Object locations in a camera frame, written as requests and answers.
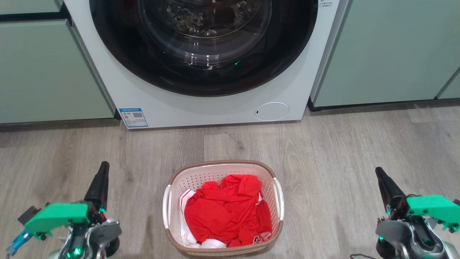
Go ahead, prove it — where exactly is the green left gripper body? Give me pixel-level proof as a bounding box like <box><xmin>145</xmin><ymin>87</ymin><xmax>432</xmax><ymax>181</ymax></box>
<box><xmin>24</xmin><ymin>203</ymin><xmax>108</xmax><ymax>238</ymax></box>

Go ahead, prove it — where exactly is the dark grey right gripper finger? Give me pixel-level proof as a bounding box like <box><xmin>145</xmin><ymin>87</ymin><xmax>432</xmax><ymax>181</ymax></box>
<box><xmin>375</xmin><ymin>167</ymin><xmax>407</xmax><ymax>212</ymax></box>

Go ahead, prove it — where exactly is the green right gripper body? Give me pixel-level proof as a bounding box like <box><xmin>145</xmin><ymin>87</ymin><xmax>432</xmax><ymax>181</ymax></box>
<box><xmin>386</xmin><ymin>194</ymin><xmax>460</xmax><ymax>231</ymax></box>

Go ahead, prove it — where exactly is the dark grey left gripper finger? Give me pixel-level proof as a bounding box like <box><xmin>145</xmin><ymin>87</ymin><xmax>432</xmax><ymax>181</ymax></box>
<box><xmin>83</xmin><ymin>161</ymin><xmax>110</xmax><ymax>212</ymax></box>

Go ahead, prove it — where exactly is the beige perforated laundry basket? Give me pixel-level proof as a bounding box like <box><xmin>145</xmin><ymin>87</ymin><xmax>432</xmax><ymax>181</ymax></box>
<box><xmin>162</xmin><ymin>160</ymin><xmax>285</xmax><ymax>256</ymax></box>

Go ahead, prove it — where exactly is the blue energy label sticker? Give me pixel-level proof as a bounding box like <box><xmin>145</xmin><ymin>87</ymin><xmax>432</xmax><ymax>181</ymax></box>
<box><xmin>119</xmin><ymin>108</ymin><xmax>148</xmax><ymax>129</ymax></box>

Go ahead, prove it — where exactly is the white garment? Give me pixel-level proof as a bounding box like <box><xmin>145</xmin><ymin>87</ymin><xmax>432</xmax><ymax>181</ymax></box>
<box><xmin>179</xmin><ymin>190</ymin><xmax>227</xmax><ymax>249</ymax></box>

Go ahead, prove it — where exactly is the red garment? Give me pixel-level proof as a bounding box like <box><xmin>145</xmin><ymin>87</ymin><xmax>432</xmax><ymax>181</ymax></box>
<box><xmin>184</xmin><ymin>174</ymin><xmax>273</xmax><ymax>247</ymax></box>

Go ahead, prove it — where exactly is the pale green cabinet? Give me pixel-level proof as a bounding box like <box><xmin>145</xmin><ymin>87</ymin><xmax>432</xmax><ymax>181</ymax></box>
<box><xmin>0</xmin><ymin>0</ymin><xmax>115</xmax><ymax>124</ymax></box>
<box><xmin>310</xmin><ymin>0</ymin><xmax>460</xmax><ymax>108</ymax></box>

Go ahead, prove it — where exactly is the dark round washer door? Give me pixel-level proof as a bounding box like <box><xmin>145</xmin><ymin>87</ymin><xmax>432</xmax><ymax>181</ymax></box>
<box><xmin>89</xmin><ymin>0</ymin><xmax>319</xmax><ymax>97</ymax></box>

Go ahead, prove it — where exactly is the white front-load washing machine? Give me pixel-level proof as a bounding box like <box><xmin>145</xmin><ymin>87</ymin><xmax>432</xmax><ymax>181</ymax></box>
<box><xmin>64</xmin><ymin>0</ymin><xmax>349</xmax><ymax>130</ymax></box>

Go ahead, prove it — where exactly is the round white filter cover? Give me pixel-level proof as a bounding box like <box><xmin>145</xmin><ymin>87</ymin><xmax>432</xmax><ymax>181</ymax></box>
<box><xmin>254</xmin><ymin>102</ymin><xmax>290</xmax><ymax>121</ymax></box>

